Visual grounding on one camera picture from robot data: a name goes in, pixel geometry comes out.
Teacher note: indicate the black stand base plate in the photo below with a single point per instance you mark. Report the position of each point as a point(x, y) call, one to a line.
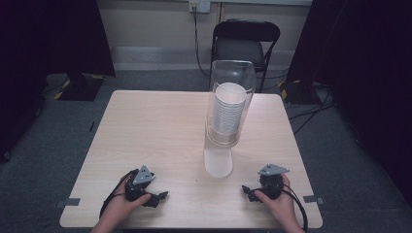
point(296, 92)
point(81, 87)

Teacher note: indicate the person's left hand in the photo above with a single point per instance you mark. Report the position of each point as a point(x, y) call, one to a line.
point(121, 207)

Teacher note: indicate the clear cup dispenser tube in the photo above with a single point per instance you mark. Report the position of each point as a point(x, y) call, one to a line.
point(223, 142)

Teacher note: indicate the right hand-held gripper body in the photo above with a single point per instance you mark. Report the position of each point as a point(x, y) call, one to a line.
point(272, 184)

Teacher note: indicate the stack of white paper cups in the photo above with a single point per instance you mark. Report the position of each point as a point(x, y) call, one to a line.
point(228, 110)

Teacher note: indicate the grey tape strip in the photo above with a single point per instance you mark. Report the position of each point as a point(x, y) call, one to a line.
point(68, 202)
point(313, 199)

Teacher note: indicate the white wall outlet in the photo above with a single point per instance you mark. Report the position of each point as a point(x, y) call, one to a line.
point(199, 6)

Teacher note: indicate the black curtain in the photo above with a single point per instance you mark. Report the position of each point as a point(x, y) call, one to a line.
point(39, 48)
point(366, 64)

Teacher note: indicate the person's right hand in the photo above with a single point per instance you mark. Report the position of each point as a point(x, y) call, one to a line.
point(281, 207)

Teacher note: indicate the black folding chair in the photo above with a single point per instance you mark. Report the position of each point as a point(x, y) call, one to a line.
point(239, 48)

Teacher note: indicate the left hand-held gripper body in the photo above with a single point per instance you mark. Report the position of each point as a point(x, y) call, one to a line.
point(140, 181)

